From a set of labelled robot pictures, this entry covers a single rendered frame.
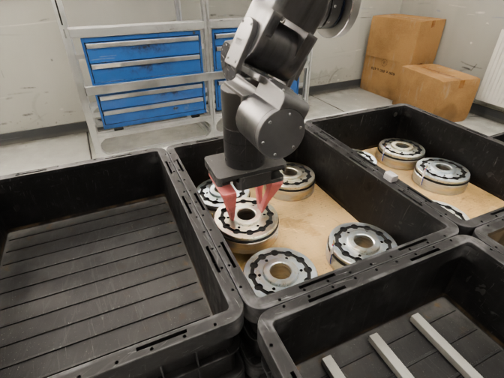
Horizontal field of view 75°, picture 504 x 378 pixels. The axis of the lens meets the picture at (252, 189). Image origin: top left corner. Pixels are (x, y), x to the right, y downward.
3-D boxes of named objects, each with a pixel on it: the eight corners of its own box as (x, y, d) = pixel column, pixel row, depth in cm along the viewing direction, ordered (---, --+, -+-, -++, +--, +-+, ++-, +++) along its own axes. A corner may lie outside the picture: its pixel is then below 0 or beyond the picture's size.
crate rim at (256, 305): (166, 157, 63) (163, 145, 62) (300, 130, 73) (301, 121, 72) (250, 329, 33) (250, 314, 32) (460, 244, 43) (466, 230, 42)
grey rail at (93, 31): (62, 36, 191) (59, 27, 188) (307, 20, 253) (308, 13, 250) (62, 39, 184) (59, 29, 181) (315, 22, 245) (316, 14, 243)
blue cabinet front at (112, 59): (103, 129, 221) (79, 37, 190) (206, 112, 247) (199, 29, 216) (104, 130, 219) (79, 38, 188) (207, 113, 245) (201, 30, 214)
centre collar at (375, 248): (340, 237, 51) (340, 234, 51) (366, 229, 52) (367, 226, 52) (358, 259, 47) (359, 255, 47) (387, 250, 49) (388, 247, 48)
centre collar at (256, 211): (226, 211, 53) (226, 208, 53) (253, 204, 55) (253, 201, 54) (237, 230, 50) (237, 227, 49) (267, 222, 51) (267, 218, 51)
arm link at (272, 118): (297, 46, 43) (243, 14, 38) (356, 67, 34) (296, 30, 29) (257, 129, 47) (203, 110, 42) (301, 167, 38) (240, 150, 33)
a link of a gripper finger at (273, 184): (282, 220, 51) (285, 168, 46) (239, 232, 49) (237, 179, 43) (263, 196, 56) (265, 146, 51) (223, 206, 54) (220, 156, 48)
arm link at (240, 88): (254, 68, 43) (213, 74, 41) (280, 83, 38) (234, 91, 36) (254, 118, 47) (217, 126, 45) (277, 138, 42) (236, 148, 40)
